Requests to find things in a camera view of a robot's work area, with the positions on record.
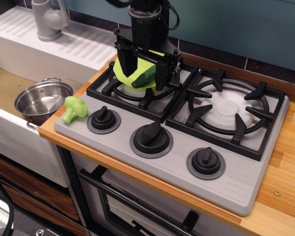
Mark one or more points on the black left stove knob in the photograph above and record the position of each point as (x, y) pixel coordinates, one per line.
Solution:
(103, 121)

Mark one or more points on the black right burner grate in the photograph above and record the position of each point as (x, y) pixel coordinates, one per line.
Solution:
(232, 113)

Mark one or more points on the white toy sink unit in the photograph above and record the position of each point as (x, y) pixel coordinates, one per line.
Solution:
(75, 57)

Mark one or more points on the stainless steel pot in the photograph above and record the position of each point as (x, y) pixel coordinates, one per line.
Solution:
(39, 102)

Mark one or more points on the black left burner grate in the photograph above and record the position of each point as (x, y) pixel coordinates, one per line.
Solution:
(143, 102)

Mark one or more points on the black middle stove knob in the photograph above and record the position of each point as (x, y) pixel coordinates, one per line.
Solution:
(151, 141)

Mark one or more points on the black stove knob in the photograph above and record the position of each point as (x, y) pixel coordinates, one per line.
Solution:
(151, 141)
(103, 121)
(206, 163)

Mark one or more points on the black right stove knob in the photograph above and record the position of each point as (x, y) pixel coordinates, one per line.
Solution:
(206, 163)

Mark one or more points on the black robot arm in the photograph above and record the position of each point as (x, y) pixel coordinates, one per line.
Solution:
(148, 9)

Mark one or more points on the grey toy stove top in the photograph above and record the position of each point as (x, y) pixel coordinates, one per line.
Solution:
(235, 190)

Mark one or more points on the black burner grate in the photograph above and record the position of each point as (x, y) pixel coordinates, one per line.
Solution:
(143, 102)
(232, 113)

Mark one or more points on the dark green toy pickle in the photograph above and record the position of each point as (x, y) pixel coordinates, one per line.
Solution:
(145, 78)

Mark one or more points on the toy oven door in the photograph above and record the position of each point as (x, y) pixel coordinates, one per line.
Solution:
(127, 208)

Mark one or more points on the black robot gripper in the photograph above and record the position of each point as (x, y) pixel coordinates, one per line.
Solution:
(145, 35)

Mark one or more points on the lime green plastic plate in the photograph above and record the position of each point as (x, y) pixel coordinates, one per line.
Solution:
(143, 65)

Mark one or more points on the light green toy cauliflower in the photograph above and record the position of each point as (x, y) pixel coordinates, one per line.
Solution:
(75, 107)

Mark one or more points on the wooden drawer front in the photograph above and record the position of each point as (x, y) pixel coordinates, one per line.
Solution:
(40, 196)

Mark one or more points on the grey toy faucet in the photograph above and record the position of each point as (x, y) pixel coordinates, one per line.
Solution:
(49, 21)

